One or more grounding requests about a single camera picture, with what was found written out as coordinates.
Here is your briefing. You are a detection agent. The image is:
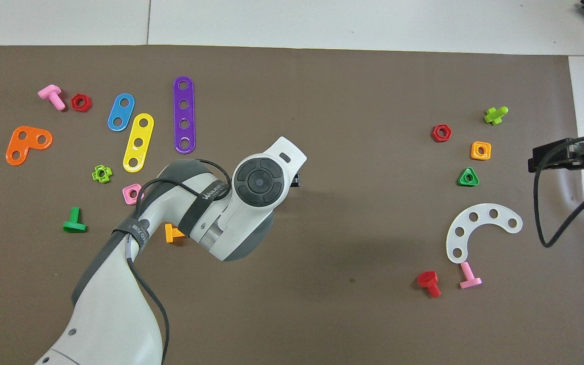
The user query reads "light green plastic bolt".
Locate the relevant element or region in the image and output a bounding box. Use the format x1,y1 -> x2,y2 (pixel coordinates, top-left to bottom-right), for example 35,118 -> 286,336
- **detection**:
484,106 -> 509,125

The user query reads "orange square plastic nut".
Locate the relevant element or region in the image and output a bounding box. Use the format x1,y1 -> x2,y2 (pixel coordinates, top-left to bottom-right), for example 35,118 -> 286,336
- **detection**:
470,141 -> 492,161

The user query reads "dark green triangular nut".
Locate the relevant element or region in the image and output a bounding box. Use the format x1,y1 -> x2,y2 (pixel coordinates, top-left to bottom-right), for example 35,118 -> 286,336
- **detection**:
457,167 -> 480,187

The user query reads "white curved plastic plate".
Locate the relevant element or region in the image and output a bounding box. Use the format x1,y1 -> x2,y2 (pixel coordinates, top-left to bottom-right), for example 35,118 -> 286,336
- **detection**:
446,203 -> 523,264

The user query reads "pink plastic bolt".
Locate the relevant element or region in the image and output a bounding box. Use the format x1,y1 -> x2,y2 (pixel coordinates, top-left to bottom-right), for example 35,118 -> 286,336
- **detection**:
38,85 -> 66,112
459,262 -> 483,289

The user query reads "red plastic bolt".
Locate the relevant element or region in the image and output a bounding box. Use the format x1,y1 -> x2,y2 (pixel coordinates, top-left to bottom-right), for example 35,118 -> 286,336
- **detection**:
417,271 -> 442,298

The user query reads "purple four-hole plastic strip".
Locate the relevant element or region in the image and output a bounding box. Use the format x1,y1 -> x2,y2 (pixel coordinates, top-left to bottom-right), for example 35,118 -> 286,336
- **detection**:
173,76 -> 196,154

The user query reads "orange plastic bolt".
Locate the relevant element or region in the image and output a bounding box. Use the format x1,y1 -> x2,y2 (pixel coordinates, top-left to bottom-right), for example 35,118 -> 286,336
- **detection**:
164,223 -> 186,244

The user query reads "yellow three-hole plastic strip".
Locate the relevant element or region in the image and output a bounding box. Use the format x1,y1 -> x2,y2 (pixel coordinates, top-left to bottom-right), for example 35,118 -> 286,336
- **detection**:
122,113 -> 155,173

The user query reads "pink square plastic nut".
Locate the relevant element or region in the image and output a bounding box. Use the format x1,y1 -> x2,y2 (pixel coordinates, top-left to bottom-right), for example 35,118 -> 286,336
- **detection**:
122,184 -> 143,205

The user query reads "blue two-hole plastic plate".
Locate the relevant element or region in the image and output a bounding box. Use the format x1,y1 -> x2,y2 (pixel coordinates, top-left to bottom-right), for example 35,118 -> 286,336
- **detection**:
107,93 -> 135,132

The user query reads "dark green plastic bolt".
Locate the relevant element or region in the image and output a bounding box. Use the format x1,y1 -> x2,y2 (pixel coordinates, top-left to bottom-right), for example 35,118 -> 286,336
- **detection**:
62,207 -> 87,234

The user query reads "orange angled plastic plate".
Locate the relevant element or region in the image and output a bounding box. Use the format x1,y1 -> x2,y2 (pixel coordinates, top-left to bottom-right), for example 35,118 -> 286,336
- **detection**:
6,126 -> 53,166

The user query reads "black cable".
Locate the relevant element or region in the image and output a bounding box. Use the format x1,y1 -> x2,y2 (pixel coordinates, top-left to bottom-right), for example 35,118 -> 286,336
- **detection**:
533,135 -> 584,248
125,159 -> 233,365

